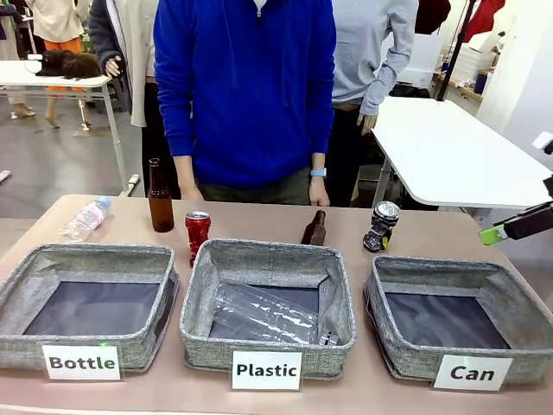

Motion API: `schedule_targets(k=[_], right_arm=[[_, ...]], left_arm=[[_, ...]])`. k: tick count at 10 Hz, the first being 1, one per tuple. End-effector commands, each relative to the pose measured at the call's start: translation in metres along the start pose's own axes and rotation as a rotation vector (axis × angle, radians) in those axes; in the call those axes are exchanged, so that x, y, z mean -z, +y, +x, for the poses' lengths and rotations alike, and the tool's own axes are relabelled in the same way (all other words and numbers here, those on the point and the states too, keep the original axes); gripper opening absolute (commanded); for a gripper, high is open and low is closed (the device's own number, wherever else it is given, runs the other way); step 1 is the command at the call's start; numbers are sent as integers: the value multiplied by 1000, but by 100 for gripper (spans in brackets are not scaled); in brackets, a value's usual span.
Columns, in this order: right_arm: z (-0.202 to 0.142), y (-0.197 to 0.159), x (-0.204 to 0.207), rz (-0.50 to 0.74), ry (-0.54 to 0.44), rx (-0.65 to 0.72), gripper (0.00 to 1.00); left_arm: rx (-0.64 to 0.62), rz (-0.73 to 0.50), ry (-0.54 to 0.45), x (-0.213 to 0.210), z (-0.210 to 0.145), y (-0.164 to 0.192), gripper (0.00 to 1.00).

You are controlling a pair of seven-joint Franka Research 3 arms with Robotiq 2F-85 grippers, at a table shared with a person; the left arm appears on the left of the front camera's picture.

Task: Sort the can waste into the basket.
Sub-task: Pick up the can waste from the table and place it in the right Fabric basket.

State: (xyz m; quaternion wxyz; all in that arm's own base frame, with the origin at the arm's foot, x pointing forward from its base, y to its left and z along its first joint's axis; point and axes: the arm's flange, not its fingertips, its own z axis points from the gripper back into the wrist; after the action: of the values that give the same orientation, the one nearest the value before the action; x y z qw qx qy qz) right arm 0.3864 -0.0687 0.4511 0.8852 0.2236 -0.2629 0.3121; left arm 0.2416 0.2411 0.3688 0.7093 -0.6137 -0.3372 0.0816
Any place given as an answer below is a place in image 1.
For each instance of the grey fabric basket Plastic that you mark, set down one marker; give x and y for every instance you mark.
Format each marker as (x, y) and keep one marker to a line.
(203, 346)

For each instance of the person's left hand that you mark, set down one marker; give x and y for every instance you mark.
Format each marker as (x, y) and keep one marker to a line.
(319, 192)

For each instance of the person in blue sweater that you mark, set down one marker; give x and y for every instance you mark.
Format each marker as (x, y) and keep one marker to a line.
(242, 86)

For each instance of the black tripod pole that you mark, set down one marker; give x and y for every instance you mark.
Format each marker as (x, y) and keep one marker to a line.
(453, 47)

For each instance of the black furry item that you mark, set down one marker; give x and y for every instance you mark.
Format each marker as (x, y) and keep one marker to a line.
(52, 64)

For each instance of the grey fabric basket Bottle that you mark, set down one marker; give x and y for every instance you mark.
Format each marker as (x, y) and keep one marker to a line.
(26, 346)

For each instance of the red hanging garment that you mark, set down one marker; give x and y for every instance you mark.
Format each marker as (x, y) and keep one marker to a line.
(486, 15)

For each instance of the brown furry item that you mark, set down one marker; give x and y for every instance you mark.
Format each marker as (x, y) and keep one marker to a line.
(82, 65)

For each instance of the person in grey sweater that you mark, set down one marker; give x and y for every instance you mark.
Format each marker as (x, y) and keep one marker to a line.
(367, 47)

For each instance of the small white background table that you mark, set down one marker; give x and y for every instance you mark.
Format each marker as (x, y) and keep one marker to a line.
(26, 73)

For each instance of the dark maroon hanging garment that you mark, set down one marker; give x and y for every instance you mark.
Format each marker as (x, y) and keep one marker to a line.
(432, 15)

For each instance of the beige cardigan person's hand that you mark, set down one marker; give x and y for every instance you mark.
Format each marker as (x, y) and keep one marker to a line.
(113, 67)

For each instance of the stack of white boxes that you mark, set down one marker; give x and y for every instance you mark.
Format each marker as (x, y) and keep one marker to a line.
(473, 62)

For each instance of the grey sweater person's hand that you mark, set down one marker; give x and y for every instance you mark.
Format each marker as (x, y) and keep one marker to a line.
(367, 122)

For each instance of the white Can label sign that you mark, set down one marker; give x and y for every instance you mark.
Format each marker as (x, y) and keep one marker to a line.
(472, 373)

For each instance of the red drink can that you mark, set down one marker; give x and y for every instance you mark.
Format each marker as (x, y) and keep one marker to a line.
(197, 235)

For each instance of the white Bottle label sign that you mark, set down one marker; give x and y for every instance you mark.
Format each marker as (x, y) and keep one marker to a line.
(82, 362)

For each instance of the short brown glass bottle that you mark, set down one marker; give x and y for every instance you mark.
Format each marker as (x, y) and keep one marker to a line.
(314, 230)

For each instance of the large clear plastic bottle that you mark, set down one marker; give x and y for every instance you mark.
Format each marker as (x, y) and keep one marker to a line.
(268, 311)

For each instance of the person's right forearm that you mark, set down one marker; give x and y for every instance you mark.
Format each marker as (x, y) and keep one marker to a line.
(181, 129)

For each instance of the grey fabric basket Can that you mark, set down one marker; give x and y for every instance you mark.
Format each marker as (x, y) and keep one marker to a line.
(389, 328)

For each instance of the upright brown glass bottle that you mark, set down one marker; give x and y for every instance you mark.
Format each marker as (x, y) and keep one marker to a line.
(160, 203)

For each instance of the large white background table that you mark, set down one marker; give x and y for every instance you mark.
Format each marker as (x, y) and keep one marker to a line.
(449, 151)

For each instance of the crushed black silver can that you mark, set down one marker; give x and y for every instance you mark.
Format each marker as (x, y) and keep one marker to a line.
(380, 227)

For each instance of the white Plastic label sign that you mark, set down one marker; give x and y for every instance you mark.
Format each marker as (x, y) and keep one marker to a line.
(266, 370)

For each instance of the white background cabinet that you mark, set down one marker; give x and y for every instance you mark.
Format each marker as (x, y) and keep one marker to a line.
(421, 58)

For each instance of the clear pink-label water bottle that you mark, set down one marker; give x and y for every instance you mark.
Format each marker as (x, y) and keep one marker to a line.
(84, 219)

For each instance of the person's left forearm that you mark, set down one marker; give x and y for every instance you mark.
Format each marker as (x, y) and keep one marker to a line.
(322, 129)

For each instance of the person in orange shorts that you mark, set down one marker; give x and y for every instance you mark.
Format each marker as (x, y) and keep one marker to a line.
(62, 26)

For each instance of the person's right hand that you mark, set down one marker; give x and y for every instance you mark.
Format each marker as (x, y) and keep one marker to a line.
(190, 191)

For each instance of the light blue wristwatch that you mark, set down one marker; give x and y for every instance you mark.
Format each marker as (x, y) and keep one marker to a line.
(318, 172)

